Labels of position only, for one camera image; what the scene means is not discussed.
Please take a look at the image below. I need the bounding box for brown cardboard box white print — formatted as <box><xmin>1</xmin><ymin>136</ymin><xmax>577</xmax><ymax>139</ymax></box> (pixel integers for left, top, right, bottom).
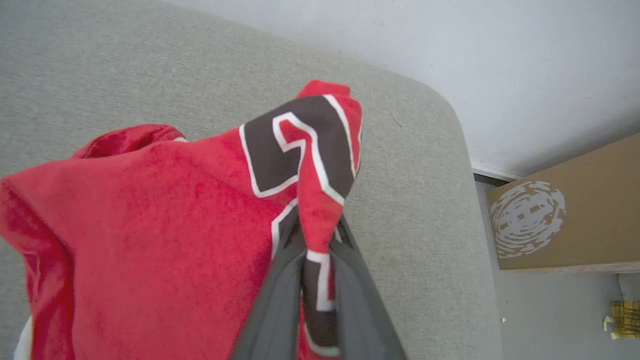
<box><xmin>486</xmin><ymin>132</ymin><xmax>640</xmax><ymax>273</ymax></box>

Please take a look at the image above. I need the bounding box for yellow plaid cloth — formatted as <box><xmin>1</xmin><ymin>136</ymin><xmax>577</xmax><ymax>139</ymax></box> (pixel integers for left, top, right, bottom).
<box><xmin>603</xmin><ymin>300</ymin><xmax>640</xmax><ymax>341</ymax></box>

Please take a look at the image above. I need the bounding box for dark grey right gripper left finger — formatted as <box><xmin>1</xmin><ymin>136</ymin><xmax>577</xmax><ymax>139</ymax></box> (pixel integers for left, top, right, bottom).
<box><xmin>231</xmin><ymin>209</ymin><xmax>307</xmax><ymax>360</ymax></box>

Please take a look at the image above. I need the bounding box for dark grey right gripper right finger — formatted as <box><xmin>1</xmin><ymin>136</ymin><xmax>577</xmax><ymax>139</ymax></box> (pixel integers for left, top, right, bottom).
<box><xmin>329</xmin><ymin>215</ymin><xmax>407</xmax><ymax>360</ymax></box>

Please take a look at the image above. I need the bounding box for beige grey fabric sofa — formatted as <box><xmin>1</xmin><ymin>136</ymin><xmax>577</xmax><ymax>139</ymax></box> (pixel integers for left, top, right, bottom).
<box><xmin>0</xmin><ymin>0</ymin><xmax>505</xmax><ymax>360</ymax></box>

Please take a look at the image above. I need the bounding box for red basketball jersey number 23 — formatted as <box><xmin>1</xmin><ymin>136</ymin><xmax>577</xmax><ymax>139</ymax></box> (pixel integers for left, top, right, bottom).
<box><xmin>0</xmin><ymin>79</ymin><xmax>363</xmax><ymax>360</ymax></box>

